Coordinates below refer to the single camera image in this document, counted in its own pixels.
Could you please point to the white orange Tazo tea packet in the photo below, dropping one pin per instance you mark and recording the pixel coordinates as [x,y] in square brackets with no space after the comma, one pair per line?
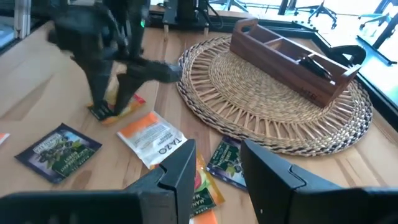
[203,218]
[2,137]
[149,140]

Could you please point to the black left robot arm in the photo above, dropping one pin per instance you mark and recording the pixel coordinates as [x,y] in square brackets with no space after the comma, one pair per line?
[138,34]

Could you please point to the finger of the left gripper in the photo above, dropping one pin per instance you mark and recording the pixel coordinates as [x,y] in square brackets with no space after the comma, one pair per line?
[99,90]
[130,90]

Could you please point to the wooden compartment tea box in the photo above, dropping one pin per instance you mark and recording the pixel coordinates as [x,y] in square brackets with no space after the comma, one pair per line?
[280,62]

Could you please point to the black curved frame bracket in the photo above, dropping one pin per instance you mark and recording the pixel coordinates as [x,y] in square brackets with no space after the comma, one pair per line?
[348,53]

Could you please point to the dark blackcurrant tea packet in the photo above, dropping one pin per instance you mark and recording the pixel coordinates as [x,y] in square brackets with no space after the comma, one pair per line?
[227,161]
[59,152]

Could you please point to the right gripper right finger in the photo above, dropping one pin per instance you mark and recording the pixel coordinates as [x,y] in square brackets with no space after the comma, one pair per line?
[273,193]

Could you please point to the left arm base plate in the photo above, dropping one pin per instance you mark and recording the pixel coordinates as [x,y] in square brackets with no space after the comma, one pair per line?
[169,17]

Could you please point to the black office chair base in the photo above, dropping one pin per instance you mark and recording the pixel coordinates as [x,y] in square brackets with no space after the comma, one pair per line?
[321,9]

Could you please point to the round woven wicker placemat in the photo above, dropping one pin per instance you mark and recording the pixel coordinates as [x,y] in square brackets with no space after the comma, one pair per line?
[248,102]

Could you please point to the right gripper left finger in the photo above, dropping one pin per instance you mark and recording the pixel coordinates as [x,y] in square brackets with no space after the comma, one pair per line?
[168,193]

